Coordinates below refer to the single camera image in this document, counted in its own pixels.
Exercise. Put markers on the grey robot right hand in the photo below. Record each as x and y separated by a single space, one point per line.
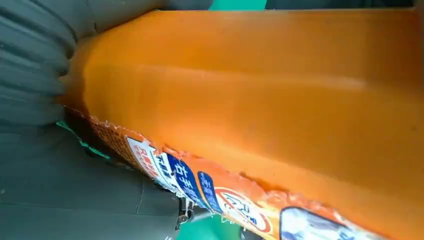
66 192

